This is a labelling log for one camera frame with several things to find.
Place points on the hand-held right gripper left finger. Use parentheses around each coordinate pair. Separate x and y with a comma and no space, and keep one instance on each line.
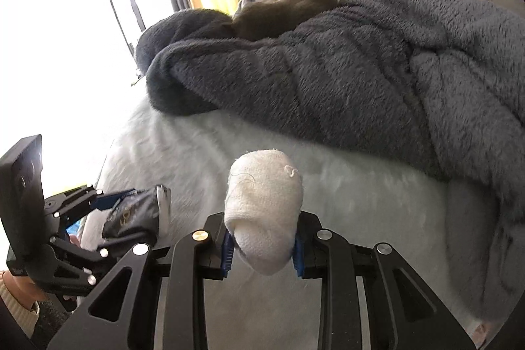
(227,251)

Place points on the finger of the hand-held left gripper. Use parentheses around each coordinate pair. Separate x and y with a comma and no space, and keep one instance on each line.
(82,251)
(117,199)

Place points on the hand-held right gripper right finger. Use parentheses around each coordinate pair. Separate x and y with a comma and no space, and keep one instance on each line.
(297,255)

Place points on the black snack packet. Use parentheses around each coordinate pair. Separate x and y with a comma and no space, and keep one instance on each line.
(131,212)

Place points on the small white sock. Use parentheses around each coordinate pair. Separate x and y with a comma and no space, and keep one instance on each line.
(264,210)

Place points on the person's left hand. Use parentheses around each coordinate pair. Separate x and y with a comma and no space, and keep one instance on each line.
(20,286)

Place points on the bed with white fleece sheet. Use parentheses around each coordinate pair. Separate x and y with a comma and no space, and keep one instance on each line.
(369,190)

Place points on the dark grey fleece blanket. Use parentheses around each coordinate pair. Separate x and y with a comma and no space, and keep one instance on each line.
(348,79)

